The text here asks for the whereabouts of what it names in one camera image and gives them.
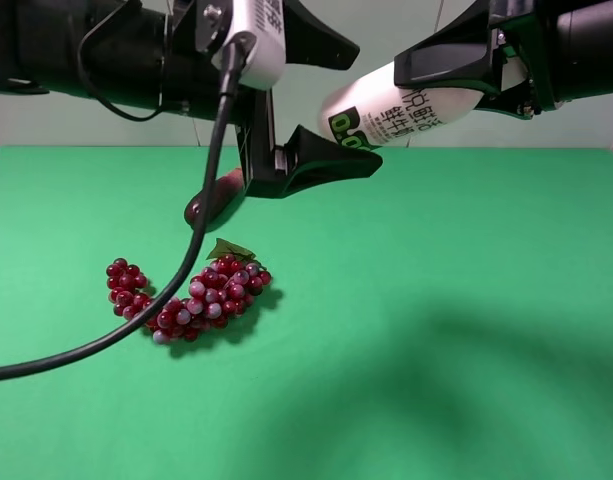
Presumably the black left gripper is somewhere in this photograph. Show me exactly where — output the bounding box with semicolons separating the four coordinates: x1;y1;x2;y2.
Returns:
160;0;383;198

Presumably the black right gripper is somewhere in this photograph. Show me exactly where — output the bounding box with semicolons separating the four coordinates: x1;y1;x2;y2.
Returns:
393;0;564;120

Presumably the white milk bottle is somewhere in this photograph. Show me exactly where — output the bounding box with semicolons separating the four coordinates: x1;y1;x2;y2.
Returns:
318;61;485;151

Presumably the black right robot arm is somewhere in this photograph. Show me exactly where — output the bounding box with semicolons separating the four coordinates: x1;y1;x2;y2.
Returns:
394;1;613;120

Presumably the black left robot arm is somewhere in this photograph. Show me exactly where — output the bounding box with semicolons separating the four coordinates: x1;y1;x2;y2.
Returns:
0;1;382;198

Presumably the purple toy eggplant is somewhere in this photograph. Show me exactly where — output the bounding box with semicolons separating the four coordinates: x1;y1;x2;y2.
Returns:
184;168;245;229

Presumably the red plastic grape bunch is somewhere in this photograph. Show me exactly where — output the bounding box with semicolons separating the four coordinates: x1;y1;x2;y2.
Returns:
106;238;272;345

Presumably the green table cloth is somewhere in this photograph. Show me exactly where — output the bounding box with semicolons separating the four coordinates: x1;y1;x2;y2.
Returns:
0;148;613;479

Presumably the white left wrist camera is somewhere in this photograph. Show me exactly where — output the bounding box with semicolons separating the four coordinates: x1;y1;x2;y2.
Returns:
211;0;286;91

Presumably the black camera cable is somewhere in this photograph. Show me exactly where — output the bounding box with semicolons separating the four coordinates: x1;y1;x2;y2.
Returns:
0;34;257;384

